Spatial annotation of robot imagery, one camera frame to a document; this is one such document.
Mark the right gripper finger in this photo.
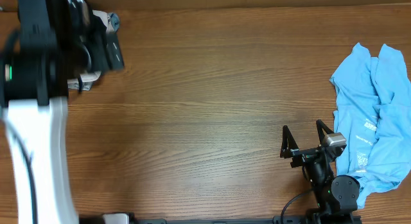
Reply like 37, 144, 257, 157
316, 119, 334, 142
280, 125, 299, 159

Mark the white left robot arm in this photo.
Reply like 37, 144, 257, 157
1, 0, 132, 224

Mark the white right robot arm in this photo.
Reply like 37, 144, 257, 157
278, 119, 362, 224

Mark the light blue t-shirt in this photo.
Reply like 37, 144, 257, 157
329, 44, 410, 209

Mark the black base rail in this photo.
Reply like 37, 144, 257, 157
80, 212, 363, 224

